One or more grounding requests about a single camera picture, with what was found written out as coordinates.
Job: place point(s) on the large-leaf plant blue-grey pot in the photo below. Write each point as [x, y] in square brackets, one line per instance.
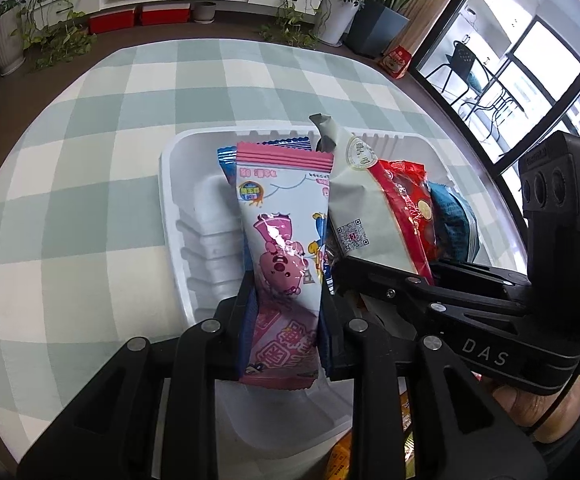
[377, 30]

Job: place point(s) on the pink cartoon snack packet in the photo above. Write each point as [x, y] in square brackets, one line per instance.
[280, 210]

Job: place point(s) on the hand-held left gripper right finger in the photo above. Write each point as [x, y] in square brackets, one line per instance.
[326, 340]

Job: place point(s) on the small grey empty pot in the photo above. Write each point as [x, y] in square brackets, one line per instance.
[204, 12]

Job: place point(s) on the white red-striped snack packet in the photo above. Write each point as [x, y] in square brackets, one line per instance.
[355, 195]

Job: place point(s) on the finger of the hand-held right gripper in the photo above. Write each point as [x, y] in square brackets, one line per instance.
[475, 280]
[375, 280]

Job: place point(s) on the blue cake packet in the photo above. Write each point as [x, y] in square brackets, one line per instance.
[227, 160]

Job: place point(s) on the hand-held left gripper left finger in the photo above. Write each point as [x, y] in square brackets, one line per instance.
[248, 330]

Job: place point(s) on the red paper bag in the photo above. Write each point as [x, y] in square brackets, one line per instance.
[396, 62]

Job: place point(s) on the red chocolate packet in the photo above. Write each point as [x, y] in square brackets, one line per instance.
[410, 185]

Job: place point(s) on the black balcony chair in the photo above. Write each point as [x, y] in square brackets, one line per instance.
[462, 60]

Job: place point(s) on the potted plant ribbed white pot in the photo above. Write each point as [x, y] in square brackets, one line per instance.
[7, 45]

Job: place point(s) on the trailing pothos plant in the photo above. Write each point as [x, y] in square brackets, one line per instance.
[290, 35]
[59, 45]

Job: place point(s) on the black sliding door frame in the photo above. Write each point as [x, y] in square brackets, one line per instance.
[545, 101]

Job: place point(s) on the beige curtain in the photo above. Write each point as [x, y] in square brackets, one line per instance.
[435, 5]

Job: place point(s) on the bushy plant smooth white pot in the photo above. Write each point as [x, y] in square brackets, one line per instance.
[337, 20]

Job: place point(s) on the person's right hand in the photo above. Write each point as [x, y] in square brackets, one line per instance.
[525, 410]

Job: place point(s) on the orange yellow snack packet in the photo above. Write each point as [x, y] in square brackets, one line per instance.
[407, 425]

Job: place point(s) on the black balcony table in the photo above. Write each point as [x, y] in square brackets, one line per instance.
[500, 100]

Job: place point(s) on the teal snack packet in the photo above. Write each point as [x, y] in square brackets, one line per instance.
[450, 220]

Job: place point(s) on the white plastic tray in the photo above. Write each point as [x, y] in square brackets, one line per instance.
[204, 240]

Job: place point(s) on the green checked tablecloth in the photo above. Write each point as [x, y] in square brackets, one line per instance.
[94, 160]

